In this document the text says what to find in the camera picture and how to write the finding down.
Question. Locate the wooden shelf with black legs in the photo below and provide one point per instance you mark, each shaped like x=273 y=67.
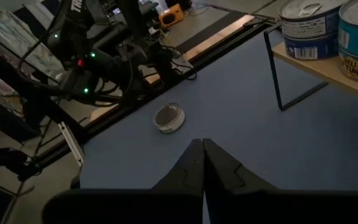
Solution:
x=322 y=70

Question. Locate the orange boxy device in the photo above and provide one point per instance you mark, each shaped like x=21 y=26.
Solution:
x=171 y=15

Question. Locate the white bracket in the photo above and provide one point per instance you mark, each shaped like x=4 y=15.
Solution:
x=70 y=140

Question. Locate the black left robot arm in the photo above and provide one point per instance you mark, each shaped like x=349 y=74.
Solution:
x=70 y=18

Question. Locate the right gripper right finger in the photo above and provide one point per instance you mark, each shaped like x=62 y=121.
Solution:
x=225 y=177

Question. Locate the black beam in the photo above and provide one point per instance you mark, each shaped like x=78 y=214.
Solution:
x=26 y=90

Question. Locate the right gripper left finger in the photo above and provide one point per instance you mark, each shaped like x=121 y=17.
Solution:
x=185 y=177

